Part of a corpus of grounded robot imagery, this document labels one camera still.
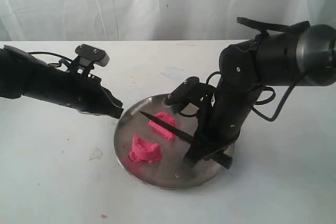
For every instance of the black knife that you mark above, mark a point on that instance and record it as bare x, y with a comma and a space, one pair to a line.
182, 135

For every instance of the pink clay lump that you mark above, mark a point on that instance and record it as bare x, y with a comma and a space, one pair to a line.
142, 150

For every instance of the white backdrop curtain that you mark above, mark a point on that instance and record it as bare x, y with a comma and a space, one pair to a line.
152, 19

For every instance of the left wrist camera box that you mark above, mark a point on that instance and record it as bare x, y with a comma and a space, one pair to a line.
87, 57

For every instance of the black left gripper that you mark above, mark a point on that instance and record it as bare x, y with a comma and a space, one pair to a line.
88, 96

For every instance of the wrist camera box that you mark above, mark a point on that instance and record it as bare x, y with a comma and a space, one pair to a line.
179, 99
87, 57

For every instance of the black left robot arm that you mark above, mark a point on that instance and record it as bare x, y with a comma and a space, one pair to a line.
68, 83

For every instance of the clear tape scrap near plate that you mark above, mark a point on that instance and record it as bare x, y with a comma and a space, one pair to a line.
96, 154

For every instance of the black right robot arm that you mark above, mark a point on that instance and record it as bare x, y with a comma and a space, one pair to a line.
304, 58

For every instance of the round stainless steel plate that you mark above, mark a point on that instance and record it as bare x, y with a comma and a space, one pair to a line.
171, 172

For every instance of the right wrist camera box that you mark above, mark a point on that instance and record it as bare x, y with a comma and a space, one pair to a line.
179, 99

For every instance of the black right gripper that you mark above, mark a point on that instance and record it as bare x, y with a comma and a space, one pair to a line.
219, 121

